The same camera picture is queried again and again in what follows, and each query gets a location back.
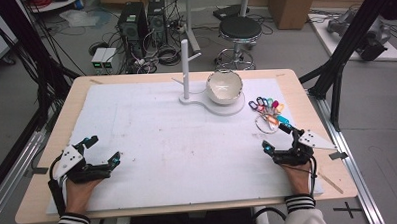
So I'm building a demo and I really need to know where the bunch of colourful key tags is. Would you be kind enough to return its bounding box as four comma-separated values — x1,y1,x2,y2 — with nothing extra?
247,95,292,135

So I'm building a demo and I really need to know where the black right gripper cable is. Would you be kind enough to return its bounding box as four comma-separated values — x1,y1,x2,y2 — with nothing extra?
307,154,321,198

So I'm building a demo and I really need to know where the coiled black cable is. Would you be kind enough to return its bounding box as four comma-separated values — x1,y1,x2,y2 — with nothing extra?
156,45,183,67

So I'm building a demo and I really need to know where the white stand with pegs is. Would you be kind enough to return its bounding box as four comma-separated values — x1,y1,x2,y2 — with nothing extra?
169,36,248,119

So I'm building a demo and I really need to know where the round white table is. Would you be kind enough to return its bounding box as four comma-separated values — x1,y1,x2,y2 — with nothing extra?
26,0,84,14

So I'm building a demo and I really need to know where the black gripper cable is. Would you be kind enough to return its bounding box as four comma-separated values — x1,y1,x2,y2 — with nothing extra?
46,155,67,218
307,154,321,198

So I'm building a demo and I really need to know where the slim black computer tower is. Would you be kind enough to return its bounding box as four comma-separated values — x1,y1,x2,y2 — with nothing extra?
146,0,168,48

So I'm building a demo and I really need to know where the wooden cabinet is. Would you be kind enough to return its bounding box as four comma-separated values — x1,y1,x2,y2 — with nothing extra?
268,0,320,31

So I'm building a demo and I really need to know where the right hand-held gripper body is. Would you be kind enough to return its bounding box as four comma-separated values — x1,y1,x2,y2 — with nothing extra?
271,126,338,167

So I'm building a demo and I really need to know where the wooden table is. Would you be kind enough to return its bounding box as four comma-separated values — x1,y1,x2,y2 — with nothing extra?
9,66,360,224

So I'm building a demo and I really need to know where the thin wooden stick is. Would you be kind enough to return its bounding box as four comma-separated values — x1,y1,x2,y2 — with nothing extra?
316,170,344,196

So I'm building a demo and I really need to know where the white foam mat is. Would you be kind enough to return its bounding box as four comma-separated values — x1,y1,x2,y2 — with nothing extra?
41,75,325,215

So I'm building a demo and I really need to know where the grey machine on platform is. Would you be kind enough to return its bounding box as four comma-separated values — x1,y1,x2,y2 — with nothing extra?
325,7,394,63

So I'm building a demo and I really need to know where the black metal frame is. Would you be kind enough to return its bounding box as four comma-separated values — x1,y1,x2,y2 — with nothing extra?
0,0,84,198
296,0,397,133

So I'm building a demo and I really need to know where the black round stool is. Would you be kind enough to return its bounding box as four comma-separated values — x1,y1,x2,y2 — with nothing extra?
211,15,265,72

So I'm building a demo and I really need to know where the large black computer tower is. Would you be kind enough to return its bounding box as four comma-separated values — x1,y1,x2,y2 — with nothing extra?
117,1,150,64

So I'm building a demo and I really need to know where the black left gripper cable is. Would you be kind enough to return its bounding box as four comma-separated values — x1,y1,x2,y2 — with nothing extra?
46,155,67,218

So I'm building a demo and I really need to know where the black cable under table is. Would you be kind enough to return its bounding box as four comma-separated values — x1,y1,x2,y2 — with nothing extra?
249,205,288,223

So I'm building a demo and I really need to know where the clear plastic bag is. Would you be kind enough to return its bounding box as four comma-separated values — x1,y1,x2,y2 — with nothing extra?
59,7,113,30

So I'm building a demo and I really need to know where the person's right hand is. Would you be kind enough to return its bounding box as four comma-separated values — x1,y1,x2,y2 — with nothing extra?
280,159,314,197

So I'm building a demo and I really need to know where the white desk leg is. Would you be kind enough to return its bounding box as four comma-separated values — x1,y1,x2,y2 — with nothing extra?
182,0,202,55

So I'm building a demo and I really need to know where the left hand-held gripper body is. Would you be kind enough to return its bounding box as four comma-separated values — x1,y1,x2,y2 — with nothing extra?
51,143,113,185

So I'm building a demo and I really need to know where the small white power box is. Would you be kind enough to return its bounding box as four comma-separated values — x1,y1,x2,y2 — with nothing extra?
101,47,120,73
90,47,108,72

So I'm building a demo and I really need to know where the person's left hand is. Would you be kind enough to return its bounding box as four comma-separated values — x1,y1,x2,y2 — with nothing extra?
64,176,105,217

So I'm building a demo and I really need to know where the white platform board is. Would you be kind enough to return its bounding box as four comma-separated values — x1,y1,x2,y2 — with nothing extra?
307,9,397,65

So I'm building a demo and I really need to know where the white bowl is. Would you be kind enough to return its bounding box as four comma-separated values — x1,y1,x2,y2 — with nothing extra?
204,67,245,107

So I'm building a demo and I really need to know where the aluminium rail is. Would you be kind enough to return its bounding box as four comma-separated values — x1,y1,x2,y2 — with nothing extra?
307,85,387,224
0,129,50,224

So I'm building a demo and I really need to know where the black tape piece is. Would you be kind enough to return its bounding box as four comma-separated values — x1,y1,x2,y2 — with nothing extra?
328,150,349,161
30,166,50,176

